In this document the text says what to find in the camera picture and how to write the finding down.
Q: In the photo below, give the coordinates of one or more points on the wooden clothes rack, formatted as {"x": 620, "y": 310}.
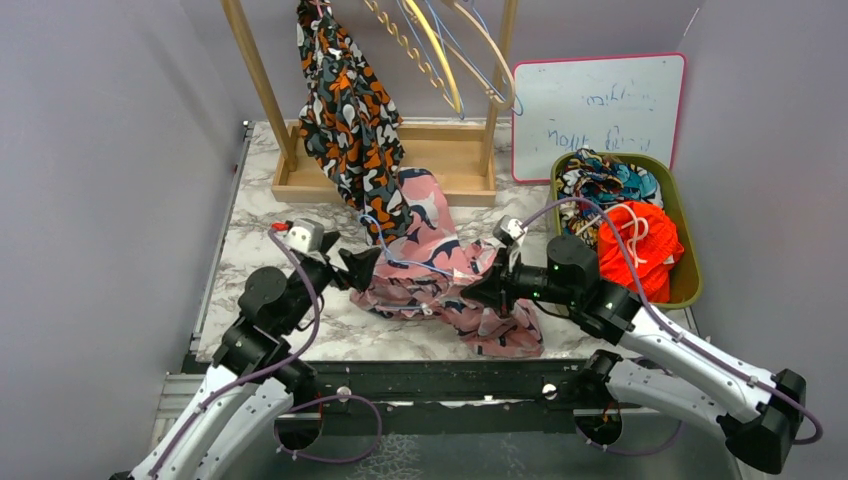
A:
{"x": 461, "y": 157}

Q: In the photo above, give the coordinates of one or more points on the pink framed whiteboard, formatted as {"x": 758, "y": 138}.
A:
{"x": 619, "y": 104}

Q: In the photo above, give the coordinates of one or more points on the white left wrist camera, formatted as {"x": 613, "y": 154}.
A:
{"x": 301, "y": 235}

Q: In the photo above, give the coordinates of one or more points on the light blue wire hanger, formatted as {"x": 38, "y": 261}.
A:
{"x": 502, "y": 88}
{"x": 424, "y": 308}
{"x": 428, "y": 49}

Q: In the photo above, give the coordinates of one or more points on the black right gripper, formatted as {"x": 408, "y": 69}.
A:
{"x": 496, "y": 288}

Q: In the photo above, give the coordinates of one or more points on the wavy wooden hanger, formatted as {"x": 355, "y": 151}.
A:
{"x": 413, "y": 53}

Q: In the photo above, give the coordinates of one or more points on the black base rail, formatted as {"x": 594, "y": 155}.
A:
{"x": 446, "y": 397}

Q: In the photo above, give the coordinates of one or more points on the camouflage orange black garment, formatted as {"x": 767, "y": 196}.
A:
{"x": 349, "y": 123}

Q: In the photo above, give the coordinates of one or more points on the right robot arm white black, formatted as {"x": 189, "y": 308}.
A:
{"x": 757, "y": 413}

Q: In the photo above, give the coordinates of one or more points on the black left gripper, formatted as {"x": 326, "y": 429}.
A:
{"x": 360, "y": 264}

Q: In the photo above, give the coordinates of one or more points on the colourful patterned shorts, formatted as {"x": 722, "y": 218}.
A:
{"x": 605, "y": 180}

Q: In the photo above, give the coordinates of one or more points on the pink patterned garment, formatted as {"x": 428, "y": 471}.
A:
{"x": 432, "y": 239}

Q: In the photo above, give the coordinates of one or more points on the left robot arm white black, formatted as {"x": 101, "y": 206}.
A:
{"x": 255, "y": 375}

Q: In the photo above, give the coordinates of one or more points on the olive green plastic basket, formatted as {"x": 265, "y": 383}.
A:
{"x": 685, "y": 277}

